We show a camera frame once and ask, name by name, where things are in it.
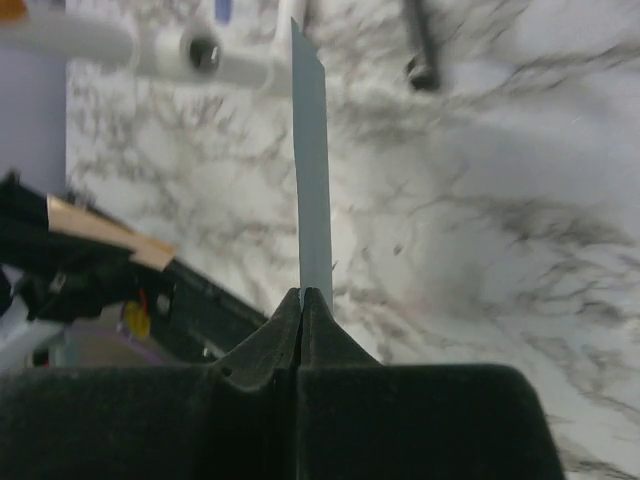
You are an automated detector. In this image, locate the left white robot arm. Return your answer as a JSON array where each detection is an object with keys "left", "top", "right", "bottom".
[{"left": 1, "top": 171, "right": 175, "bottom": 371}]

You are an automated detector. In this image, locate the white pvc pipe frame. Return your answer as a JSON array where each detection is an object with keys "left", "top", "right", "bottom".
[{"left": 1, "top": 1, "right": 306, "bottom": 97}]

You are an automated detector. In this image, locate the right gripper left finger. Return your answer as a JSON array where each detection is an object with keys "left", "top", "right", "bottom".
[{"left": 1, "top": 289, "right": 301, "bottom": 479}]

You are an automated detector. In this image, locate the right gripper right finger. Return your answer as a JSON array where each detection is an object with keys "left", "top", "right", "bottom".
[{"left": 297, "top": 288, "right": 564, "bottom": 479}]

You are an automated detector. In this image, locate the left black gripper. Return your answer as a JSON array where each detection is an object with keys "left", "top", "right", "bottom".
[{"left": 1, "top": 171, "right": 171, "bottom": 320}]

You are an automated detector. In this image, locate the black metal base rail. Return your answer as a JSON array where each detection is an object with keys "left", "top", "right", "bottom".
[{"left": 151, "top": 261, "right": 267, "bottom": 363}]

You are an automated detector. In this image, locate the grey metal rod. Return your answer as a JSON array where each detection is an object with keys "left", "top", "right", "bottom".
[{"left": 402, "top": 0, "right": 442, "bottom": 92}]

